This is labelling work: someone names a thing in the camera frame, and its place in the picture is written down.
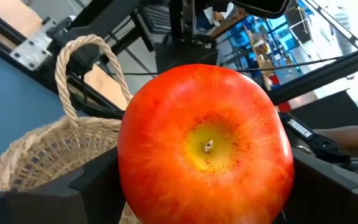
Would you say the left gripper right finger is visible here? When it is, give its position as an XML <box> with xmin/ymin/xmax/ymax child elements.
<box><xmin>273</xmin><ymin>149</ymin><xmax>358</xmax><ymax>224</ymax></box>

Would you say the red-orange apple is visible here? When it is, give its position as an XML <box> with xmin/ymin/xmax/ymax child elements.
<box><xmin>117</xmin><ymin>63</ymin><xmax>295</xmax><ymax>224</ymax></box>

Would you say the wooden table side board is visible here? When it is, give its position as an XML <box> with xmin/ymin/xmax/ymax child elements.
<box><xmin>0</xmin><ymin>0</ymin><xmax>129</xmax><ymax>110</ymax></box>

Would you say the woven wicker basket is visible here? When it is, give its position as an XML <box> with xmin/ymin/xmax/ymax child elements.
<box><xmin>0</xmin><ymin>34</ymin><xmax>139</xmax><ymax>224</ymax></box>

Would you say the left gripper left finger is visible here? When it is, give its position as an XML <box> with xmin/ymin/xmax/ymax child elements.
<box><xmin>0</xmin><ymin>146</ymin><xmax>127</xmax><ymax>224</ymax></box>

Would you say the person's forearm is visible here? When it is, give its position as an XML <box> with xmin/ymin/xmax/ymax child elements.
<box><xmin>312</xmin><ymin>123</ymin><xmax>358</xmax><ymax>153</ymax></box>

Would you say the black keyboard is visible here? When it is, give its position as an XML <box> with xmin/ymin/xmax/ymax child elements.
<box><xmin>141</xmin><ymin>4</ymin><xmax>173</xmax><ymax>34</ymax></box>

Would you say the silver metal corner bracket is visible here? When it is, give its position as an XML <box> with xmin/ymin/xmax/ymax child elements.
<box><xmin>10</xmin><ymin>18</ymin><xmax>76</xmax><ymax>72</ymax></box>

